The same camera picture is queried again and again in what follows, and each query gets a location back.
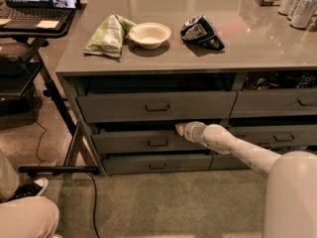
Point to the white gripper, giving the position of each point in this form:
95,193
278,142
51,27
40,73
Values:
192,131

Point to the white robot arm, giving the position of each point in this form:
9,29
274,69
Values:
290,207

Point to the grey drawer cabinet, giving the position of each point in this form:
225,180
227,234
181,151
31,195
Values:
262,51

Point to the white bowl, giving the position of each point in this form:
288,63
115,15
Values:
149,35

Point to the black chip bag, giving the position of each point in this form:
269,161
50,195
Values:
200,31

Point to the green chip bag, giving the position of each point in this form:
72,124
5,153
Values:
109,37

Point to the black white sneaker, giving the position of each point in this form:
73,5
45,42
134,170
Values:
35,188

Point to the white sticky note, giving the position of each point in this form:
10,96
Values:
47,24

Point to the person knee beige trousers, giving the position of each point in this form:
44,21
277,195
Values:
29,217

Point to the black smartphone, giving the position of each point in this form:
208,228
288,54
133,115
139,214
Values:
66,4

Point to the person leg beige trousers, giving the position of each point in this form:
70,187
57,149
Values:
9,179

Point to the black laptop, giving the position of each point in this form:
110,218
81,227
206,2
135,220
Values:
25,15

